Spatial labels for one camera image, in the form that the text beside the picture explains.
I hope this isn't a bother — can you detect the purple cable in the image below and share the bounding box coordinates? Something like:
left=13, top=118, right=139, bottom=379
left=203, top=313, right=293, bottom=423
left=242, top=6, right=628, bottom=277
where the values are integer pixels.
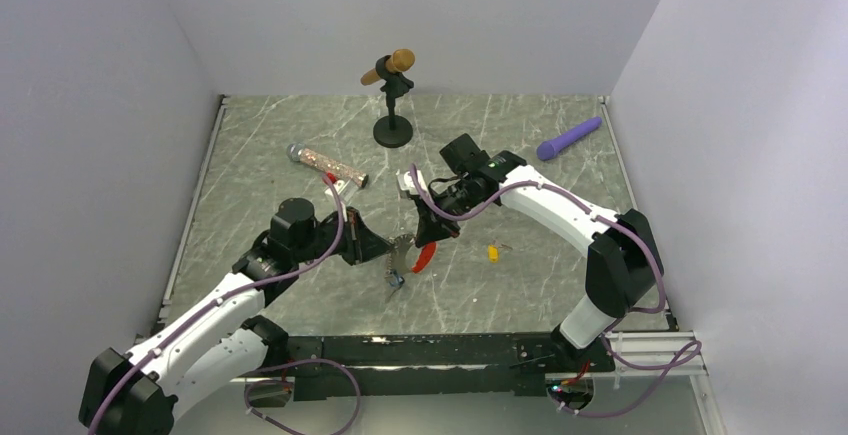
left=86, top=176, right=362, bottom=435
left=409, top=163, right=702, bottom=420

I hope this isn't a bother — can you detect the purple microphone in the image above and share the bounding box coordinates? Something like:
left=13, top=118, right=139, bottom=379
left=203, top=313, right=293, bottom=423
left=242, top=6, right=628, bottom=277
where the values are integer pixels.
left=536, top=117, right=602, bottom=161

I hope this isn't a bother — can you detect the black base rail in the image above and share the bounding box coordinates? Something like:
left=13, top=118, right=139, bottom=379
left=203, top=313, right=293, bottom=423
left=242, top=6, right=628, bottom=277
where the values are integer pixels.
left=250, top=332, right=615, bottom=401

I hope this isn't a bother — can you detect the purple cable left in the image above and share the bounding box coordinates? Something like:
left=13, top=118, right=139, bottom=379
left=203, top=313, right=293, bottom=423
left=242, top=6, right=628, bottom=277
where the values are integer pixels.
left=86, top=176, right=362, bottom=435

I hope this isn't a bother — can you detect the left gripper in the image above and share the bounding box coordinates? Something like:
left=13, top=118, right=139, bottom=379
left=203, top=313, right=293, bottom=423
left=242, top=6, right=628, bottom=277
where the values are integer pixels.
left=293, top=206, right=393, bottom=265

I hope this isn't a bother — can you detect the blue key tag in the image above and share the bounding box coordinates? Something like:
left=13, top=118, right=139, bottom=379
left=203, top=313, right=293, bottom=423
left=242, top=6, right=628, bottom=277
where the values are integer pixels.
left=387, top=270, right=405, bottom=289

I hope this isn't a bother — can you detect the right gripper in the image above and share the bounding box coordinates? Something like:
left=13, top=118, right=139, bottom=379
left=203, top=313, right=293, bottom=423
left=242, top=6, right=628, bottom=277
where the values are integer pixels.
left=415, top=175, right=481, bottom=248

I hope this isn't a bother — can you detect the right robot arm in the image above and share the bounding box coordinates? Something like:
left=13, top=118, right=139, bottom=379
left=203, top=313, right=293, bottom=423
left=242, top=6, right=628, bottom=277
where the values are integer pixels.
left=397, top=134, right=665, bottom=371

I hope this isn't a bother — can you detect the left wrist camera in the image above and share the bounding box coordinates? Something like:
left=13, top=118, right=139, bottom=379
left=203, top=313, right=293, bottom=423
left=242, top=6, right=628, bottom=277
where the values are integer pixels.
left=325, top=172, right=356, bottom=198

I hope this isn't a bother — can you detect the glitter microphone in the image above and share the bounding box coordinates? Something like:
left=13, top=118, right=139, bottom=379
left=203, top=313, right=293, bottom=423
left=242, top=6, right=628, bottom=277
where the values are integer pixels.
left=286, top=143, right=370, bottom=188

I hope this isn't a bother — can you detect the gold microphone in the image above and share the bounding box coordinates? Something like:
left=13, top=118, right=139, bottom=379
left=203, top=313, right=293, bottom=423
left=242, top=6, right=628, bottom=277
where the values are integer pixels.
left=360, top=48, right=416, bottom=86

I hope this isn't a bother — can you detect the black microphone stand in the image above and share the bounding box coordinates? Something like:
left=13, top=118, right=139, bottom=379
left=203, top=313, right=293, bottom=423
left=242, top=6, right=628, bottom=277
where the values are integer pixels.
left=373, top=73, right=414, bottom=148

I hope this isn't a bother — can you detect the yellow tag key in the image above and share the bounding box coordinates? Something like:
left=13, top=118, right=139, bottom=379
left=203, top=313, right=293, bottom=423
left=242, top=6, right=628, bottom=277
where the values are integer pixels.
left=487, top=240, right=513, bottom=263

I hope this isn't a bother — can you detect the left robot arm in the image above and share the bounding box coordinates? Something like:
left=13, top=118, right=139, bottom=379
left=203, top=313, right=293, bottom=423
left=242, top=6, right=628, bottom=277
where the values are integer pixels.
left=78, top=198, right=392, bottom=434

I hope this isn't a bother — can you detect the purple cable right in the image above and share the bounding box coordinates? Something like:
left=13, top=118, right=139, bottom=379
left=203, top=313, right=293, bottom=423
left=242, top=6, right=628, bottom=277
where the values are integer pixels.
left=409, top=163, right=702, bottom=420

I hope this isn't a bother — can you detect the red carabiner keyring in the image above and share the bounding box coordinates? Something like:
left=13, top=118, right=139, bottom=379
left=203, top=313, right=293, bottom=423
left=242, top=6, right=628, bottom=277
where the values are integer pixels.
left=411, top=242, right=437, bottom=273

